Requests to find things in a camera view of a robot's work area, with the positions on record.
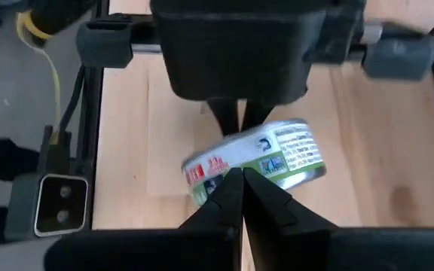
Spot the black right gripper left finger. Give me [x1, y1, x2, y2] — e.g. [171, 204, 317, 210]
[43, 167, 245, 271]

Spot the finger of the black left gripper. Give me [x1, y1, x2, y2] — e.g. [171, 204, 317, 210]
[205, 97, 240, 138]
[240, 99, 275, 133]

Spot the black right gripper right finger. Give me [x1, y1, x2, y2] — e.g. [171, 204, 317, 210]
[243, 167, 434, 271]

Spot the green label tuna can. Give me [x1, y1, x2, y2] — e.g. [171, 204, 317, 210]
[181, 118, 327, 207]

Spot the grey table-level camera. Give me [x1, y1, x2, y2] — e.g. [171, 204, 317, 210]
[5, 123, 90, 242]

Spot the black aluminium table frame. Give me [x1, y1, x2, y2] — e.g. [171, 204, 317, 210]
[74, 0, 107, 231]

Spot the thin yellow cable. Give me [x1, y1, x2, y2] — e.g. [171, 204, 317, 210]
[15, 10, 63, 146]

